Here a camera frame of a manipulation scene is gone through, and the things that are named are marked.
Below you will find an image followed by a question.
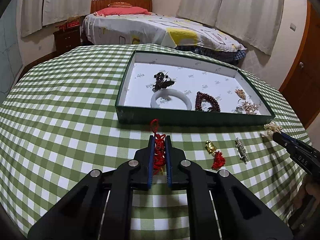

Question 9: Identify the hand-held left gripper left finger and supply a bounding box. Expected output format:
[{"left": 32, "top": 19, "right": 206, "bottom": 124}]
[{"left": 27, "top": 135, "right": 157, "bottom": 240}]

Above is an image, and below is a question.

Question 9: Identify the person's right hand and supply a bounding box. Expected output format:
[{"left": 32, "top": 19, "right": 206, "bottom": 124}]
[{"left": 299, "top": 175, "right": 317, "bottom": 207}]

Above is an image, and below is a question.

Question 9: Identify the pink pillow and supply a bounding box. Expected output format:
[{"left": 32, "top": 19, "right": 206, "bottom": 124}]
[{"left": 94, "top": 7, "right": 150, "bottom": 17}]

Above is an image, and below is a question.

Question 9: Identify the red knot charm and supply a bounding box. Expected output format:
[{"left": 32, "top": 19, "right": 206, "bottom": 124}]
[{"left": 151, "top": 119, "right": 167, "bottom": 177}]

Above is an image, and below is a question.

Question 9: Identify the dark wooden nightstand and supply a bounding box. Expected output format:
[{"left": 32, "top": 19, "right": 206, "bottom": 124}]
[{"left": 53, "top": 25, "right": 82, "bottom": 56}]

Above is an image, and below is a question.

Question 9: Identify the red box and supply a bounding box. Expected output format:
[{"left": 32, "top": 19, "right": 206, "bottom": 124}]
[{"left": 56, "top": 21, "right": 81, "bottom": 31}]

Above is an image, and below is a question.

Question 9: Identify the white jade bangle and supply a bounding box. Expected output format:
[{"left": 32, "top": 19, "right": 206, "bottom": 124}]
[{"left": 150, "top": 89, "right": 193, "bottom": 110}]

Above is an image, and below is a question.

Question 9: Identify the green shallow box tray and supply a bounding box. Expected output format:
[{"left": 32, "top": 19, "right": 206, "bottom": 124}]
[{"left": 115, "top": 50, "right": 276, "bottom": 127}]

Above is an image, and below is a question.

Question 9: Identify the pearl bracelet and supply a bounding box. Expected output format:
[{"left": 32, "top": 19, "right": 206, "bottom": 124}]
[{"left": 264, "top": 121, "right": 282, "bottom": 138}]

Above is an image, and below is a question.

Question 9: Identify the white eyelet curtain panel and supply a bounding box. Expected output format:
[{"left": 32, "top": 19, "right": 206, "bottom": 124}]
[
  {"left": 20, "top": 0, "right": 47, "bottom": 38},
  {"left": 42, "top": 0, "right": 94, "bottom": 27},
  {"left": 176, "top": 0, "right": 227, "bottom": 27},
  {"left": 215, "top": 0, "right": 286, "bottom": 56}
]

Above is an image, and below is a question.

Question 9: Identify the brown wooden door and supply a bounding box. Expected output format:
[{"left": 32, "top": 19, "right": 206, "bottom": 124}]
[{"left": 278, "top": 0, "right": 320, "bottom": 131}]

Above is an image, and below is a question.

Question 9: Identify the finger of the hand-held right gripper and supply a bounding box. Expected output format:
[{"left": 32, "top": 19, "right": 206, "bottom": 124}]
[{"left": 272, "top": 129, "right": 302, "bottom": 155}]

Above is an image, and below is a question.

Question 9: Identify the frosted glass wardrobe door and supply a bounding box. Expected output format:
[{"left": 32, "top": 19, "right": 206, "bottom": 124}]
[{"left": 0, "top": 0, "right": 26, "bottom": 107}]

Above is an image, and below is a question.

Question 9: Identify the bed with patterned cover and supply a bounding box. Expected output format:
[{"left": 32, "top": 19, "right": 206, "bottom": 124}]
[{"left": 81, "top": 13, "right": 248, "bottom": 61}]

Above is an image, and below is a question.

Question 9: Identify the pink rhinestone brooch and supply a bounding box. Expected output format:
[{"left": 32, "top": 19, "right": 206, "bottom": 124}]
[{"left": 241, "top": 101, "right": 261, "bottom": 115}]

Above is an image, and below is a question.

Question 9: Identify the wooden headboard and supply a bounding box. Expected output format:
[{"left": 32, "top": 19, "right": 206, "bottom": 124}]
[{"left": 90, "top": 0, "right": 153, "bottom": 14}]

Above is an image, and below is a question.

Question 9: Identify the green white checkered tablecloth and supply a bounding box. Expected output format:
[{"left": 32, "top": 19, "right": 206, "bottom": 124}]
[{"left": 0, "top": 44, "right": 313, "bottom": 240}]

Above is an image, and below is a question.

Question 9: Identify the dark red bead bracelet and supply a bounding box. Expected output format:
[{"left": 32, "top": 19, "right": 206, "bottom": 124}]
[{"left": 195, "top": 91, "right": 221, "bottom": 112}]

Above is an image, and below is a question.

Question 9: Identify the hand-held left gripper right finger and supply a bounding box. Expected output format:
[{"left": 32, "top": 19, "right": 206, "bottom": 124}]
[{"left": 165, "top": 135, "right": 293, "bottom": 240}]

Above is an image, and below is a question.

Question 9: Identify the dark brown bead bracelet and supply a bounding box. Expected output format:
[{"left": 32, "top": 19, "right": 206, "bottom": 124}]
[{"left": 152, "top": 71, "right": 176, "bottom": 92}]

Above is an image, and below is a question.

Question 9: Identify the gold pink brooch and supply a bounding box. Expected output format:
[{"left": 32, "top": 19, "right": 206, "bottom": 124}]
[{"left": 234, "top": 88, "right": 247, "bottom": 100}]

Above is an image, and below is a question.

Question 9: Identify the gold charm with red tassel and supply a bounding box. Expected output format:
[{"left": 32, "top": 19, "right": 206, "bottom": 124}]
[{"left": 205, "top": 140, "right": 226, "bottom": 170}]

